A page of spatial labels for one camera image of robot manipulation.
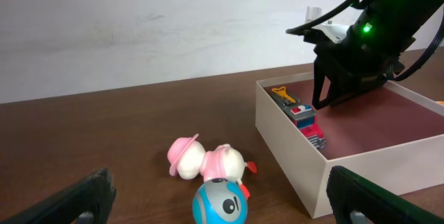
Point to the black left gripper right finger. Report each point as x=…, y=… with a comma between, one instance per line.
x=355, y=199

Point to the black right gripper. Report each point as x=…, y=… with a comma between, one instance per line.
x=369, y=55

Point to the red grey toy truck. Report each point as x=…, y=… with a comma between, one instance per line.
x=303, y=116

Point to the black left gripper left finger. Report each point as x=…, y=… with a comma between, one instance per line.
x=89, y=200

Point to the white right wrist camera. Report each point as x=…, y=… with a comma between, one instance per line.
x=334, y=32

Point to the blue grey ball toy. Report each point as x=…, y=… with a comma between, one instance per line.
x=220, y=201

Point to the pink white duck toy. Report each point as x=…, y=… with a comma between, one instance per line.
x=188, y=158

